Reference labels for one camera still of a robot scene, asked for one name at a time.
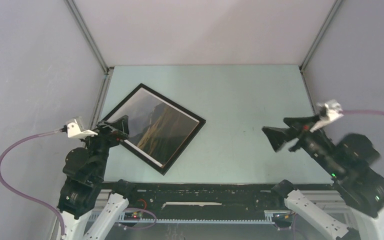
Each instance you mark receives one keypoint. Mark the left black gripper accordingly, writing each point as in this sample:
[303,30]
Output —
[121,124]

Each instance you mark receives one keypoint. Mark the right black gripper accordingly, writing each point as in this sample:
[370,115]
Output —
[299,126]

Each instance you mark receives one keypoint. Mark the wooden picture frame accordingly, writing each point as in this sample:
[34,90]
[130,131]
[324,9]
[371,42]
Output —
[185,139]

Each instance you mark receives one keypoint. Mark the landscape photo print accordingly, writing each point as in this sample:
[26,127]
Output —
[159,129]

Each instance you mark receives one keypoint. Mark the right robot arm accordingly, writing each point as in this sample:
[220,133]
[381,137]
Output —
[349,165]

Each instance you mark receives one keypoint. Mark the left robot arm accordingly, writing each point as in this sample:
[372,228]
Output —
[85,170]

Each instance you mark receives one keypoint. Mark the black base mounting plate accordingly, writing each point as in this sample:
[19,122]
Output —
[208,202]

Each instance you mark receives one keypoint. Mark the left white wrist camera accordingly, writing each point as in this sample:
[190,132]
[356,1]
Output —
[76,130]

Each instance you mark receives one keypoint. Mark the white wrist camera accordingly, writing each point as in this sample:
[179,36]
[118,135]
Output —
[329,112]
[76,130]

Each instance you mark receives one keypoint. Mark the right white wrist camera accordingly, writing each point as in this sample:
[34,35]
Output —
[329,112]

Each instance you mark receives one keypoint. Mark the left corner aluminium post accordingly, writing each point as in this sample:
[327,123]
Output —
[90,41]

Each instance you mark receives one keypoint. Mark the corner aluminium post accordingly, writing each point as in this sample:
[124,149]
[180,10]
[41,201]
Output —
[337,4]
[90,41]

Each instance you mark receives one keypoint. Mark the right corner aluminium post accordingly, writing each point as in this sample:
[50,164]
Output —
[337,4]

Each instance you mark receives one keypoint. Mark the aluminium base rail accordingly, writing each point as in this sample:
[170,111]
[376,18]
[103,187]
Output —
[147,216]

